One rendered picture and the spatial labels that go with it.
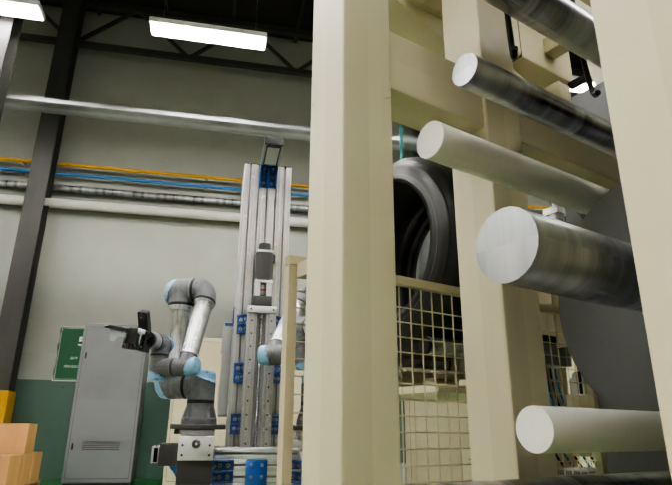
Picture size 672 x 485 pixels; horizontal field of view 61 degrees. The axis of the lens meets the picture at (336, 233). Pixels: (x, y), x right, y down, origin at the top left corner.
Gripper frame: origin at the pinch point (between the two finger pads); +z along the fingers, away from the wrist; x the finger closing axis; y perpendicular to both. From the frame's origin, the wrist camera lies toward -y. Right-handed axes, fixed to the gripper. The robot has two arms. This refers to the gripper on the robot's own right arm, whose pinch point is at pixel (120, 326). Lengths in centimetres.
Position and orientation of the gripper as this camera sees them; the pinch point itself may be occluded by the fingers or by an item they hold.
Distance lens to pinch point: 234.9
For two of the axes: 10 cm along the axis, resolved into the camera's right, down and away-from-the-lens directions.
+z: -2.4, -3.2, -9.2
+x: -9.6, -0.6, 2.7
